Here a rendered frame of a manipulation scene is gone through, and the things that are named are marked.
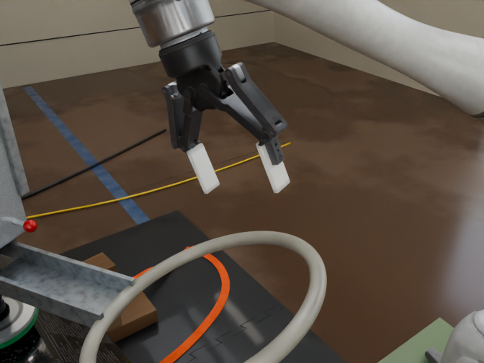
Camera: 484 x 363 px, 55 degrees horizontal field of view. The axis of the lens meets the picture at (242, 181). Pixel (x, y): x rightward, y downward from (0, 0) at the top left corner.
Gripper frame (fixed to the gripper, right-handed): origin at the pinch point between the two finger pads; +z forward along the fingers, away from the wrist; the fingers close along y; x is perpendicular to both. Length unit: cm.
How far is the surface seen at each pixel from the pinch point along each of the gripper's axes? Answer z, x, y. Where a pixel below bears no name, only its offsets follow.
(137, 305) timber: 93, -46, 160
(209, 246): 25.2, -16.2, 36.9
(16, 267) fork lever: 15, 12, 75
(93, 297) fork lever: 24, 7, 53
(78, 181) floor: 53, -112, 302
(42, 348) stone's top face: 40, 16, 81
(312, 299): 24.6, -4.9, 0.3
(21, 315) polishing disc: 31, 15, 87
